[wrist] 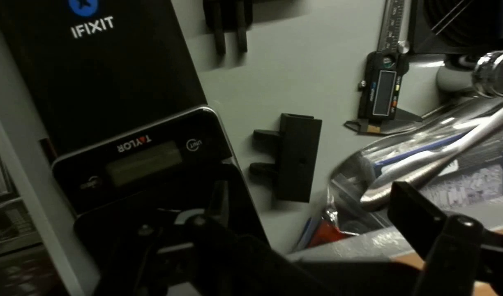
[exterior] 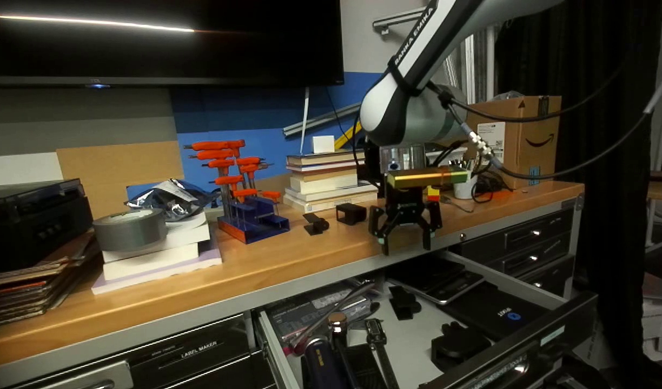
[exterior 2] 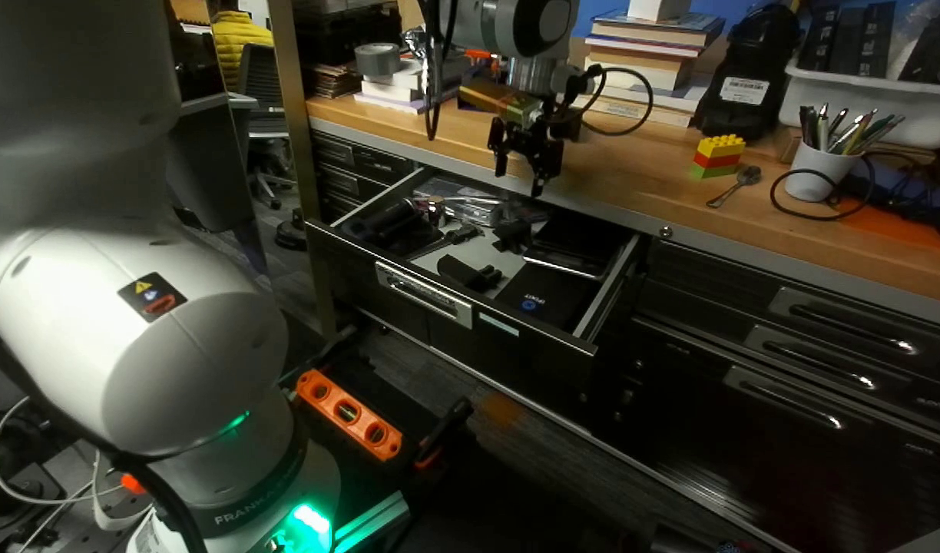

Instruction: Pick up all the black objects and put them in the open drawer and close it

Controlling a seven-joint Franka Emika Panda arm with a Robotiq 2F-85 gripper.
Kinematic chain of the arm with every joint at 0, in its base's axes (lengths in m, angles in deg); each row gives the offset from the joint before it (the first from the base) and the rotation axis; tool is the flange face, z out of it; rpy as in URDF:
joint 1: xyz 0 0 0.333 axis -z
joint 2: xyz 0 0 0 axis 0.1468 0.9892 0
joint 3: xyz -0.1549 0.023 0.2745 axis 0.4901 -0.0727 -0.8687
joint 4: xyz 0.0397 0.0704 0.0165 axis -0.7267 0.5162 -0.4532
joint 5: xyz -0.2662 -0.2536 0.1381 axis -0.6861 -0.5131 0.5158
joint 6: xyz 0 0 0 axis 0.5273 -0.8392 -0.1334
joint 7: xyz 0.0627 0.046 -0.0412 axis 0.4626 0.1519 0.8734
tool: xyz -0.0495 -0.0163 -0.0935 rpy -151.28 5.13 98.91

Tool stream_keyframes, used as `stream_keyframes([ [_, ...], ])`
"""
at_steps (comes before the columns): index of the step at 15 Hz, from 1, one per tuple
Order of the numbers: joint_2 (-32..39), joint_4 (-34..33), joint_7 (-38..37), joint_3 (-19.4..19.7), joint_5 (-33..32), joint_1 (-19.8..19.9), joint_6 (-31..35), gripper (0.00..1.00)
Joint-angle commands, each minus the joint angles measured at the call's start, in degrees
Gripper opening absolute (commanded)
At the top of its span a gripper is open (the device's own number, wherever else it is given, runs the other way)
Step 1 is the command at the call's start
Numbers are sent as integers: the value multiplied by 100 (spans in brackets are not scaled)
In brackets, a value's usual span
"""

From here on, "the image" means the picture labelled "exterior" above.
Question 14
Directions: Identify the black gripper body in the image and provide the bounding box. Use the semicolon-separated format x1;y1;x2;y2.
384;188;432;220

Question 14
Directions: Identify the black rectangular block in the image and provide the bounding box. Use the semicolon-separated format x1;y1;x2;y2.
333;200;367;227

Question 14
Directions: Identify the small black plastic clip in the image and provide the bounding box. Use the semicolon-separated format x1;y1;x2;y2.
303;212;330;238

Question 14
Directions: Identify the black plastic bracket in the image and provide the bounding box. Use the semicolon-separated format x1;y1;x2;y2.
384;286;424;322

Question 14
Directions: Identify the grey metal tool drawer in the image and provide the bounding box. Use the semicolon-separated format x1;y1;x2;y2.
253;246;602;389

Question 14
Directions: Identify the black closed drawer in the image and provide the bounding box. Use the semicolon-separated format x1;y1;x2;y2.
457;210;575;255
489;234;575;276
516;255;578;299

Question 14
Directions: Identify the black labelled drawer front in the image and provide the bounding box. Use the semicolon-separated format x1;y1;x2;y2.
165;349;279;389
124;316;257;386

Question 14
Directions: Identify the grey drawer front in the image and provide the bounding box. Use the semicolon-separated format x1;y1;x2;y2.
37;358;134;389

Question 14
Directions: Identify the white cup with pens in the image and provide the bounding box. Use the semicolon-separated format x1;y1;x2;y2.
450;160;479;200

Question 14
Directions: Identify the stack of books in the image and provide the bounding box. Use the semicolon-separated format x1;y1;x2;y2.
280;180;381;217

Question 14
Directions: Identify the black digital scale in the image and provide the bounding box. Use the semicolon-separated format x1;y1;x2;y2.
388;252;487;309

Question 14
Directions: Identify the thick cream book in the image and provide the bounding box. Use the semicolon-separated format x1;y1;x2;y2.
285;166;360;196

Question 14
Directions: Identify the silver foil pouch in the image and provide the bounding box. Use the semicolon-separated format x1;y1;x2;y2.
285;279;384;342

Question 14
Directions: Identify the yellow ruler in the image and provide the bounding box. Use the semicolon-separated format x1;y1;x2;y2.
336;119;366;151

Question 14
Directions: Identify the thin dark cover book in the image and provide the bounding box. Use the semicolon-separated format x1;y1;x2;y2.
284;146;367;172

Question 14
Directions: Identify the small white card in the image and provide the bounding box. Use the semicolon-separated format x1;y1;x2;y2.
310;134;338;156

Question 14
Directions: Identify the black flat electronic device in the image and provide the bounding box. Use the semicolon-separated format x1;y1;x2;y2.
442;279;554;342

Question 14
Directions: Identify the black flashlight silver head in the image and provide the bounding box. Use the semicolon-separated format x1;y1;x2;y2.
324;309;356;389

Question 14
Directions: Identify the long aluminium bar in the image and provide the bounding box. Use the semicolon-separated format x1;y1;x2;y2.
280;102;366;138

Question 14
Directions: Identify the blue hex key stand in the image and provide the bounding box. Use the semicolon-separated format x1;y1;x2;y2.
213;192;291;246

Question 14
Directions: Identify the brown cardboard shipping box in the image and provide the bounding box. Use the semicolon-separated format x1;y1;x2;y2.
462;93;564;191

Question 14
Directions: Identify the black rounded pouch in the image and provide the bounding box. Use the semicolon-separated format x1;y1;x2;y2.
428;319;494;373

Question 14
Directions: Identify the thin white rod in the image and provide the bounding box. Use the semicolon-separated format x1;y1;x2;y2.
298;85;313;157

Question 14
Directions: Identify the blue tool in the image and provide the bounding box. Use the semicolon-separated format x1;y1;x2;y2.
298;340;348;389

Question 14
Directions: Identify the blue backing board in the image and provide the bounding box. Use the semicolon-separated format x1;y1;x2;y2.
168;71;383;192

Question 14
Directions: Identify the black curtain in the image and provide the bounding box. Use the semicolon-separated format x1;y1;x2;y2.
494;0;662;389

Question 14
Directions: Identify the crumpled silver foil bag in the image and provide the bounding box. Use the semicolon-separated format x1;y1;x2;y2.
124;177;219;224

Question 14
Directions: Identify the pale lilac board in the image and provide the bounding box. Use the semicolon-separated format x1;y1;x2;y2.
90;246;224;296

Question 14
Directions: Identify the brown cardboard sheet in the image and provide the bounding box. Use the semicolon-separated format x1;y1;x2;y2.
53;138;185;223

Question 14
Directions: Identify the large black monitor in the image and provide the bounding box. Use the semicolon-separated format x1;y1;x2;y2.
0;0;345;88

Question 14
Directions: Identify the black electronic device stack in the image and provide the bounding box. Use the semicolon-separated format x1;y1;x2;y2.
0;177;95;275

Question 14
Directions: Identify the stack of dark folders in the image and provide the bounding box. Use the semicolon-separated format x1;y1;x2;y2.
0;234;104;330

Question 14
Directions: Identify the gold wrist camera bar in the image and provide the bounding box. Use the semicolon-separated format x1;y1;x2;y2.
383;166;471;194

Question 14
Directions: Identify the black coiled cable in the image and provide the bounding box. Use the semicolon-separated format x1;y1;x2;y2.
474;168;516;205

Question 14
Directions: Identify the black handled tool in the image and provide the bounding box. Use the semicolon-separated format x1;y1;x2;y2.
360;317;402;389

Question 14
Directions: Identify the aluminium frame post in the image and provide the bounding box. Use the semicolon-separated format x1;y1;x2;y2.
457;31;500;103

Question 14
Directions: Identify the silver wall rail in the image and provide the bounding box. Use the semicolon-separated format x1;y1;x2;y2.
370;6;425;38

